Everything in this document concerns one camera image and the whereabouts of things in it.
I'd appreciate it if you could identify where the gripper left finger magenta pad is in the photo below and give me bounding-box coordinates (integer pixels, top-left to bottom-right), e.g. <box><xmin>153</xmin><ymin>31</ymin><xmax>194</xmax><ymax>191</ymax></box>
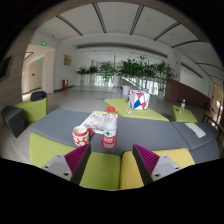
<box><xmin>40</xmin><ymin>143</ymin><xmax>92</xmax><ymax>186</ymax></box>

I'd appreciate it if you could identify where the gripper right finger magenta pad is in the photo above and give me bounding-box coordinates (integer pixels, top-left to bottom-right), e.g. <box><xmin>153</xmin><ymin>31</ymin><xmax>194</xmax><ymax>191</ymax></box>
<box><xmin>132</xmin><ymin>143</ymin><xmax>183</xmax><ymax>186</ymax></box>

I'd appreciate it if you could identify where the clear water bottle red cap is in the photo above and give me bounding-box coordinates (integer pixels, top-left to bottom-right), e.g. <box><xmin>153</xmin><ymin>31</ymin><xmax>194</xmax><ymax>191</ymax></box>
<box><xmin>103</xmin><ymin>106</ymin><xmax>117</xmax><ymax>144</ymax></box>

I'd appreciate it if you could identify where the far clear water bottle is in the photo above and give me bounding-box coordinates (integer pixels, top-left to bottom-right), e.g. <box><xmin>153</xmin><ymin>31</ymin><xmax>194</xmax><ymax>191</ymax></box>
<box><xmin>180</xmin><ymin>99</ymin><xmax>185</xmax><ymax>114</ymax></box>

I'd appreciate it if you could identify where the red white patterned mug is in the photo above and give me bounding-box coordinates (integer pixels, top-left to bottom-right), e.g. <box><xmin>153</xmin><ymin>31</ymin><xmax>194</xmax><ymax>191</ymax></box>
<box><xmin>72</xmin><ymin>126</ymin><xmax>93</xmax><ymax>146</ymax></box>

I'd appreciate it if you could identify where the open magazine on table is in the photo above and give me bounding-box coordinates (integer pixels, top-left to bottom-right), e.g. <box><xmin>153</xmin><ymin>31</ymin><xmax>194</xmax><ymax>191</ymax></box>
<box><xmin>81</xmin><ymin>111</ymin><xmax>107</xmax><ymax>134</ymax></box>

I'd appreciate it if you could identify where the yellow white leaflet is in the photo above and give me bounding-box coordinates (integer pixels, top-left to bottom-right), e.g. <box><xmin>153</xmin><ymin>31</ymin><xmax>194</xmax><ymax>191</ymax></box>
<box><xmin>186</xmin><ymin>122</ymin><xmax>206</xmax><ymax>138</ymax></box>

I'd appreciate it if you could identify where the white blue red geometric box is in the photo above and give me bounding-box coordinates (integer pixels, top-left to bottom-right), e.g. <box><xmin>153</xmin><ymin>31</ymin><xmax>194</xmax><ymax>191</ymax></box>
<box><xmin>128</xmin><ymin>90</ymin><xmax>150</xmax><ymax>110</ymax></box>

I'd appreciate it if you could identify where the green armchair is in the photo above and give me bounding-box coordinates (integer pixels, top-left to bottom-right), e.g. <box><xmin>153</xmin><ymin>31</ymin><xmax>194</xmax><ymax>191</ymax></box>
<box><xmin>15</xmin><ymin>98</ymin><xmax>47</xmax><ymax>123</ymax></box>

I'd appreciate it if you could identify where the dark grey chair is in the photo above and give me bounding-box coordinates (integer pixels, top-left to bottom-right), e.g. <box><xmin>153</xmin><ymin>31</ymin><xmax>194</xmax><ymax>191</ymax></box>
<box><xmin>1</xmin><ymin>106</ymin><xmax>25</xmax><ymax>137</ymax></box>

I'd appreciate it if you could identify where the black bag on armchair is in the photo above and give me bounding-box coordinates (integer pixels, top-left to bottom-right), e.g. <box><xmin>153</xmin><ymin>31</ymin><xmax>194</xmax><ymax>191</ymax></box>
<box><xmin>30</xmin><ymin>91</ymin><xmax>47</xmax><ymax>101</ymax></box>

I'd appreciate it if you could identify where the red fire extinguisher box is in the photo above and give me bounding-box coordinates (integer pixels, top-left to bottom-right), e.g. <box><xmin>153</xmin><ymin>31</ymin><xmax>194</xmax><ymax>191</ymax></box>
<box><xmin>62</xmin><ymin>79</ymin><xmax>68</xmax><ymax>90</ymax></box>

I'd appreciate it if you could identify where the long wooden bench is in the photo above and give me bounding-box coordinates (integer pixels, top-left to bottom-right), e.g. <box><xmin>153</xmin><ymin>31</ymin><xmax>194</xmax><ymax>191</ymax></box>
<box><xmin>202</xmin><ymin>112</ymin><xmax>224</xmax><ymax>135</ymax></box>

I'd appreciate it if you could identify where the row of potted plants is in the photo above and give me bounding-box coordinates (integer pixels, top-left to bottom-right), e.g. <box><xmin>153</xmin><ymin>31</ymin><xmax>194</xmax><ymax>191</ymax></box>
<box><xmin>77</xmin><ymin>56</ymin><xmax>174</xmax><ymax>91</ymax></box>

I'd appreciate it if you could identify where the framed wall picture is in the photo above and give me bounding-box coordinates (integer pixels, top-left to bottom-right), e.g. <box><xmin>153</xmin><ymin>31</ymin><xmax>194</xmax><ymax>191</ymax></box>
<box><xmin>64</xmin><ymin>55</ymin><xmax>72</xmax><ymax>66</ymax></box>

